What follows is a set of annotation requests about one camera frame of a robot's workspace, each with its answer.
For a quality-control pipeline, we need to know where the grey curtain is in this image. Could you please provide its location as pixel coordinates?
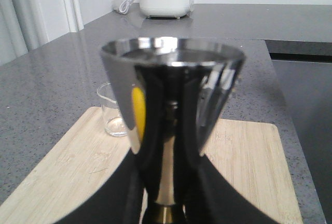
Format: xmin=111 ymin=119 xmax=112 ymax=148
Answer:
xmin=1 ymin=0 xmax=84 ymax=64

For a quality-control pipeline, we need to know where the clear glass beaker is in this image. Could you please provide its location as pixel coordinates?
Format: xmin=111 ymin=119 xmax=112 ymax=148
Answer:
xmin=96 ymin=82 xmax=127 ymax=137

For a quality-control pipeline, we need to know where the steel double jigger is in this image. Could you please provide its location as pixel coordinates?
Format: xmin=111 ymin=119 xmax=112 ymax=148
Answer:
xmin=101 ymin=37 xmax=246 ymax=223

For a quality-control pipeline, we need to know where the black induction cooktop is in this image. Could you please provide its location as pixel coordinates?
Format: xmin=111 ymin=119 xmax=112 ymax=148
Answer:
xmin=266 ymin=40 xmax=331 ymax=223

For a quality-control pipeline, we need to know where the wooden cutting board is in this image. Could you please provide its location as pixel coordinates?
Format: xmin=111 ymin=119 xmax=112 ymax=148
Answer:
xmin=1 ymin=107 xmax=302 ymax=223

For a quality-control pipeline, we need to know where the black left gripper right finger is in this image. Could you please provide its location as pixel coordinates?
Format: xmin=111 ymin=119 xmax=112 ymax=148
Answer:
xmin=184 ymin=156 xmax=277 ymax=223

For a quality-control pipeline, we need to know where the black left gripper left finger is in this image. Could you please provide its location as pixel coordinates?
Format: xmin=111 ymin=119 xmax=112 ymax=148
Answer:
xmin=56 ymin=151 xmax=144 ymax=223

